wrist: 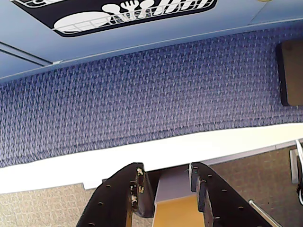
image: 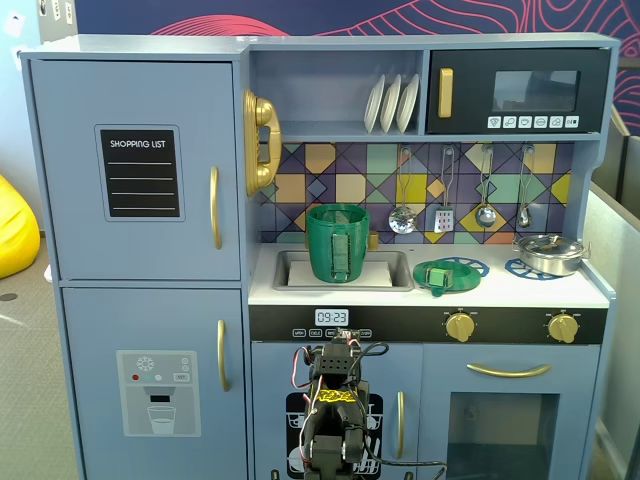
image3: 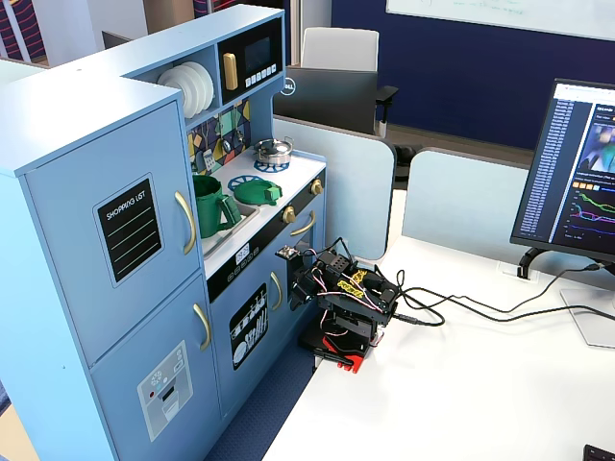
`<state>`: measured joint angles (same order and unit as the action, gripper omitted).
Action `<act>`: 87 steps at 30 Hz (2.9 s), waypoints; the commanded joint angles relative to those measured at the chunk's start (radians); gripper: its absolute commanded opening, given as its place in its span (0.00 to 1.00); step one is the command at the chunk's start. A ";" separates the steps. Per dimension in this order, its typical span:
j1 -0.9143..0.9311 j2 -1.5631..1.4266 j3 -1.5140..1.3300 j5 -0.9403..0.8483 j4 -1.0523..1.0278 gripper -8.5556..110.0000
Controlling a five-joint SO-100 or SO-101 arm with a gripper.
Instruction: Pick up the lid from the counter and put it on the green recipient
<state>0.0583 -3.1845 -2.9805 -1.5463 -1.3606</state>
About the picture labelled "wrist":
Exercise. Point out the grey and yellow block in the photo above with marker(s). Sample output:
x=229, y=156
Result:
x=175, y=208

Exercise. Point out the blue toy kitchen unit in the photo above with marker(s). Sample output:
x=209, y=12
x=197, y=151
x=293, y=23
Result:
x=118, y=47

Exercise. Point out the dark brown box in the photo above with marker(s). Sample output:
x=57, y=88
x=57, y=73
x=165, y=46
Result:
x=292, y=71

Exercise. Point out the thin metal rod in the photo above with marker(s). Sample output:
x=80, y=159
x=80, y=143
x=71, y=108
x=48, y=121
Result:
x=265, y=214

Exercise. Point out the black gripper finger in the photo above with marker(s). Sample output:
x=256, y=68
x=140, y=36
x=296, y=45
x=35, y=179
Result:
x=225, y=198
x=113, y=201

